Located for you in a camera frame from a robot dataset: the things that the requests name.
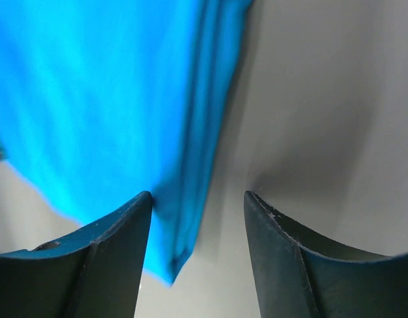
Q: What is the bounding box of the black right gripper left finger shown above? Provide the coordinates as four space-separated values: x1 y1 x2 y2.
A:
0 191 152 317

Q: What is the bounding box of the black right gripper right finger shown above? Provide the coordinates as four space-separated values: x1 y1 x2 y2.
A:
244 191 408 317

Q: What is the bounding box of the blue t-shirt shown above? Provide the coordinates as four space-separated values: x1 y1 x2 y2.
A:
0 1 250 285

